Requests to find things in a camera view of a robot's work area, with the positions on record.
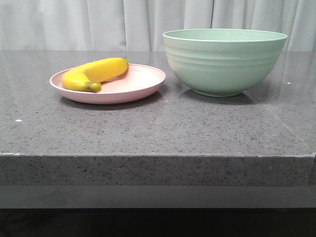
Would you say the green ribbed bowl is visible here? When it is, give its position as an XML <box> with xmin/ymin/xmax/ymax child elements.
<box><xmin>162</xmin><ymin>29</ymin><xmax>287</xmax><ymax>97</ymax></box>

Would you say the yellow banana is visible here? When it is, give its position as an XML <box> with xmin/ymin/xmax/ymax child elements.
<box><xmin>62</xmin><ymin>58</ymin><xmax>128</xmax><ymax>92</ymax></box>

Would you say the pink plate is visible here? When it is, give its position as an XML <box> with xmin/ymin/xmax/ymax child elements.
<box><xmin>50</xmin><ymin>64</ymin><xmax>166</xmax><ymax>104</ymax></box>

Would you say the white curtain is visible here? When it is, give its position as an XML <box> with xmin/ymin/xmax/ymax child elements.
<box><xmin>0</xmin><ymin>0</ymin><xmax>316</xmax><ymax>51</ymax></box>

